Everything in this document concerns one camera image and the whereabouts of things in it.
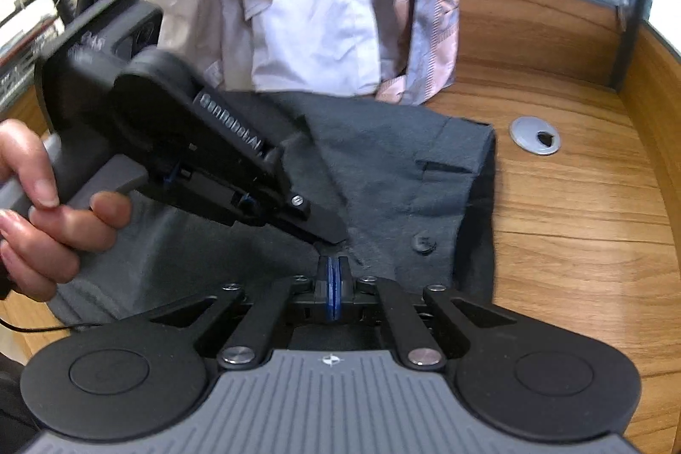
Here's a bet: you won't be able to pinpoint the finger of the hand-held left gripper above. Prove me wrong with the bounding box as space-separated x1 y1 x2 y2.
277 191 350 246

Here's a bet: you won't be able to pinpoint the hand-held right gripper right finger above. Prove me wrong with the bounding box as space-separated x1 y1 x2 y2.
332 256 518 372

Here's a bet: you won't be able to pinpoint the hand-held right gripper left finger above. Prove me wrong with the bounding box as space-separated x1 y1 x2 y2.
150 256 333 372

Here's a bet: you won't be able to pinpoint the dark grey pants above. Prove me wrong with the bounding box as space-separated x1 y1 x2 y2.
48 89 499 327

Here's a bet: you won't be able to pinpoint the person's left hand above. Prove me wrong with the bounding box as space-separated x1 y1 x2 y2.
0 119 134 303

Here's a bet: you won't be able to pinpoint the pink and grey scarf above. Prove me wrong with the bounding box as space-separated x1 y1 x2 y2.
374 0 463 106

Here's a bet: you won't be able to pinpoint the person's dark trousers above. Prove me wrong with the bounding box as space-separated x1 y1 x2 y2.
0 355 40 454

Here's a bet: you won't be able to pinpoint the silver cable grommet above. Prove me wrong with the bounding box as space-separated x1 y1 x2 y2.
509 116 563 156

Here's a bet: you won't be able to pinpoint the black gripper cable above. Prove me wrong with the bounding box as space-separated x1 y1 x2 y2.
0 317 106 334

